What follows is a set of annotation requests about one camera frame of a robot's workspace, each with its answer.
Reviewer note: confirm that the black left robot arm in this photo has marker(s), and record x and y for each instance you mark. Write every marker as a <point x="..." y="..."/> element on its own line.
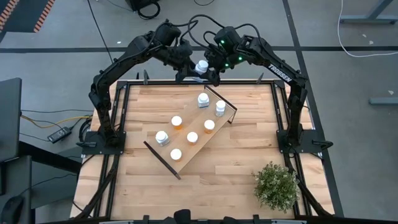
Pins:
<point x="102" y="84"/>

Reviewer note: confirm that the black table frame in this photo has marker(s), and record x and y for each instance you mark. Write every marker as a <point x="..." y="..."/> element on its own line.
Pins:
<point x="236" y="82"/>

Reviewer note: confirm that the black power adapter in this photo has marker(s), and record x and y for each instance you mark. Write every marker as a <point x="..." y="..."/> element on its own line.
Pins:
<point x="59" y="134"/>

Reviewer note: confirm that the black desk frame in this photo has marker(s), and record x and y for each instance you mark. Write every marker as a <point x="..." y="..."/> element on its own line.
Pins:
<point x="46" y="155"/>

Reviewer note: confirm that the green artificial plant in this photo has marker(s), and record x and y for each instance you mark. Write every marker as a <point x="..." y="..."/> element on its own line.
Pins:
<point x="276" y="186"/>

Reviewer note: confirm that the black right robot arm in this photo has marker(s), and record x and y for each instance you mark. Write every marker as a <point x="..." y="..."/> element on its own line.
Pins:
<point x="292" y="93"/>

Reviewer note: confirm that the black mat with orange stripes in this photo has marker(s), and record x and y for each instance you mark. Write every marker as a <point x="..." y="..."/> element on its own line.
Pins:
<point x="25" y="15"/>

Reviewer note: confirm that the orange medicine bottle white cap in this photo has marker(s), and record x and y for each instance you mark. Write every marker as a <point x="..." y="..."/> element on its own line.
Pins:
<point x="176" y="154"/>
<point x="176" y="122"/>
<point x="192" y="137"/>
<point x="209" y="125"/>

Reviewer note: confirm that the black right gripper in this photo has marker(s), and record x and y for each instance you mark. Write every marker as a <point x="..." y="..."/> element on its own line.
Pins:
<point x="221" y="60"/>

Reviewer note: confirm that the wooden tray with black ends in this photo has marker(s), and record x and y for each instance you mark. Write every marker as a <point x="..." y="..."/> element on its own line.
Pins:
<point x="194" y="119"/>

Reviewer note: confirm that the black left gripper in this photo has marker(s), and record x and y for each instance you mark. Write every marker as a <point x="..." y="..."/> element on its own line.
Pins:
<point x="183" y="58"/>

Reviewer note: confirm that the black monitor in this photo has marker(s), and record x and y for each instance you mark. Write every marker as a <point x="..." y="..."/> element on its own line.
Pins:
<point x="9" y="118"/>

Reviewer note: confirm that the grey furniture foot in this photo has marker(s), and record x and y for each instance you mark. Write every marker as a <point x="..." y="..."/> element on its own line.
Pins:
<point x="373" y="20"/>
<point x="384" y="101"/>

